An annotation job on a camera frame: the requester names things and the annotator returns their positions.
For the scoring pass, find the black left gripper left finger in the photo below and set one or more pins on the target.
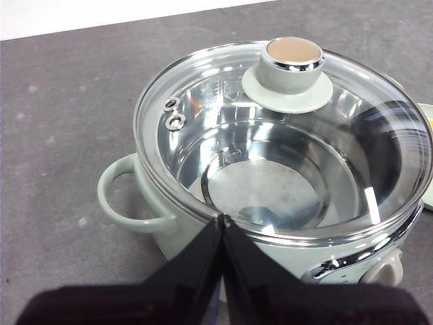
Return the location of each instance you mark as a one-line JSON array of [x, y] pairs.
[[152, 304]]

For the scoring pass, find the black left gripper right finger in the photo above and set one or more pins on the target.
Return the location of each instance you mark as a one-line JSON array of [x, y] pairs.
[[304, 304]]

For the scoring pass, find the glass lid with green knob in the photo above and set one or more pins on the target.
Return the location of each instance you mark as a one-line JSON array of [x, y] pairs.
[[287, 84]]

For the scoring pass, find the yellow corn cob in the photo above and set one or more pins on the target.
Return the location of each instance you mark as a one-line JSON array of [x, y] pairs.
[[430, 119]]

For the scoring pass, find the pale green electric steamer pot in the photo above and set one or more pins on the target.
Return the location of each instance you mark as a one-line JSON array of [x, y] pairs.
[[287, 260]]

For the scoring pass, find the pale green round plate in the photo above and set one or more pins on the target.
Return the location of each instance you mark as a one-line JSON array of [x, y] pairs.
[[427, 169]]

